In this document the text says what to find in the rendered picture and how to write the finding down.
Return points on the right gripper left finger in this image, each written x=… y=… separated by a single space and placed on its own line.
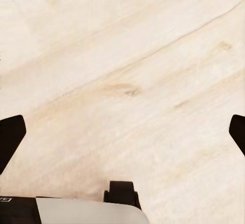
x=12 y=132

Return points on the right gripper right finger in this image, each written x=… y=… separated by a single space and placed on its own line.
x=237 y=131

